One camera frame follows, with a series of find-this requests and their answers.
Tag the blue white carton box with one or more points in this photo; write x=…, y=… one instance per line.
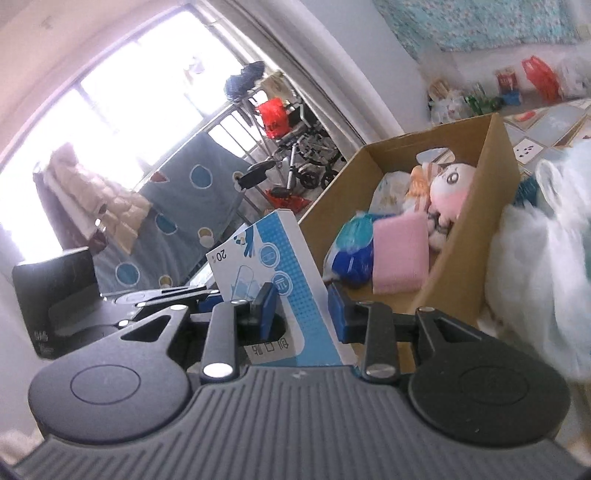
x=295, y=277

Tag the white curtain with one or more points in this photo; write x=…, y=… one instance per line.
x=332, y=83

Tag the red floor item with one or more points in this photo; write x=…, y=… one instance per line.
x=286, y=201

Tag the wheelchair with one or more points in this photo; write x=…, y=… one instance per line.
x=300, y=147

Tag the metal railing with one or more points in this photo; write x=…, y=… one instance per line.
x=244, y=134

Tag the blue tissue pack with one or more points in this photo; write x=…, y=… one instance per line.
x=353, y=249

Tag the teal floral wall cloth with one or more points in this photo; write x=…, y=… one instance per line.
x=485, y=23

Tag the small red box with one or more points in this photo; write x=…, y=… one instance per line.
x=506, y=78

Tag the green glass bottle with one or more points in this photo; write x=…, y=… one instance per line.
x=482, y=101

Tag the white plastic bag teal print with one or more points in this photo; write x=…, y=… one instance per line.
x=535, y=277

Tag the pink towel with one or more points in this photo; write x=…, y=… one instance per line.
x=399, y=254

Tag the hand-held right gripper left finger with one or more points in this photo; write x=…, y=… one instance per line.
x=265, y=311

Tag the maroon cloth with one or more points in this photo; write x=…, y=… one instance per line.
x=51, y=203

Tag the printed tablecloth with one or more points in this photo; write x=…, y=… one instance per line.
x=554, y=124

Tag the pink plush toy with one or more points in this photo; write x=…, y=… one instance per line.
x=452, y=189

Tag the brown cardboard box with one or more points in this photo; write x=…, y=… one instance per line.
x=480, y=221

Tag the beige hanging cloth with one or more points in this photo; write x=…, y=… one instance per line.
x=277, y=85

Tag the red plastic bag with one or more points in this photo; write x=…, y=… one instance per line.
x=540, y=78
x=272, y=117

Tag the small white plastic bag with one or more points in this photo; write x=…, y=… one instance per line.
x=575, y=76

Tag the white bag of goods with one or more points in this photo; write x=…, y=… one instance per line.
x=445, y=104

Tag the small blue container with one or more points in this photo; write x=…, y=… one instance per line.
x=512, y=98

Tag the blue dotted blanket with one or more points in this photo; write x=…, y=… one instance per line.
x=184, y=198

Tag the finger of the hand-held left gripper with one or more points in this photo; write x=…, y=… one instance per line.
x=184, y=295

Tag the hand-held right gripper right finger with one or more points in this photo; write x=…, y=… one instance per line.
x=339, y=316

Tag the dark blue cloth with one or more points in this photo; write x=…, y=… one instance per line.
x=244, y=78

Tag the beige down jacket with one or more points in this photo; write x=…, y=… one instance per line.
x=101, y=194

